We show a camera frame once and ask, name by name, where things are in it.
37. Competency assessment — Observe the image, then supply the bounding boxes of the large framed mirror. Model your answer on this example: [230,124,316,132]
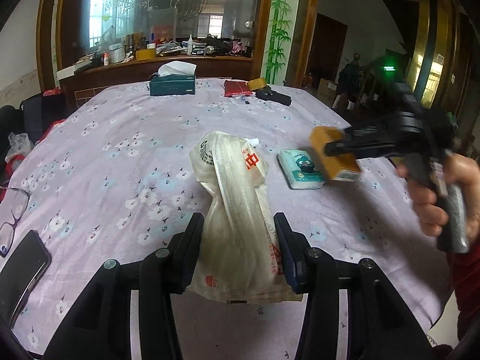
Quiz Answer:
[36,0,317,92]

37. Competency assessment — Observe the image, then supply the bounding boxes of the black sofa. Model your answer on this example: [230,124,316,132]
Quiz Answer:
[0,105,24,176]

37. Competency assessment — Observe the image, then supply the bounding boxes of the yellow tape roll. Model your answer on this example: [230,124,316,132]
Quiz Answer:
[247,77,268,92]

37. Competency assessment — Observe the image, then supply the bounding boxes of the purple-framed eyeglasses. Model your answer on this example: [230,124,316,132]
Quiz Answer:
[1,186,30,258]

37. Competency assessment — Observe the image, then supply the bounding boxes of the clear plastic bag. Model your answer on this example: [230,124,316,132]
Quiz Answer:
[5,133,34,164]

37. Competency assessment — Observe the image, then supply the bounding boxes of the white plastic bag red print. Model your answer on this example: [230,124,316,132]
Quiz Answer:
[190,131,302,304]

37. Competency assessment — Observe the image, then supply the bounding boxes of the teal tissue box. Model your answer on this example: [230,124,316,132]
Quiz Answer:
[149,60,197,96]

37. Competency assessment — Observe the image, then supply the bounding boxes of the wooden sideboard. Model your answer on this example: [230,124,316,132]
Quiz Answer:
[58,53,255,110]

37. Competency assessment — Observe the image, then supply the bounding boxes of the black wallet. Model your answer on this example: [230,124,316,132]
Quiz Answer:
[255,86,292,107]

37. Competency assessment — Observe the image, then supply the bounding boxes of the person's right hand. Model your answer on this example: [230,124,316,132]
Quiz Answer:
[397,154,479,243]

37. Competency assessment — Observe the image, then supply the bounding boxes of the teal tissue pack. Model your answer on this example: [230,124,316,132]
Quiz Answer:
[277,150,326,189]

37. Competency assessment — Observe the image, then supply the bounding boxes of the floral purple tablecloth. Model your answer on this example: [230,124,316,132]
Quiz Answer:
[10,79,451,353]

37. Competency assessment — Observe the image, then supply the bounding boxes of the black smartphone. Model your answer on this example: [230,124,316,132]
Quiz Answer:
[0,230,52,329]

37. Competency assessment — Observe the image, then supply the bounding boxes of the orange medicine box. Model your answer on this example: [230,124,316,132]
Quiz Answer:
[309,126,361,182]

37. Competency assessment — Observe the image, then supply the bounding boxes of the red packet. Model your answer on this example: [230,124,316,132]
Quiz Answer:
[224,80,254,98]

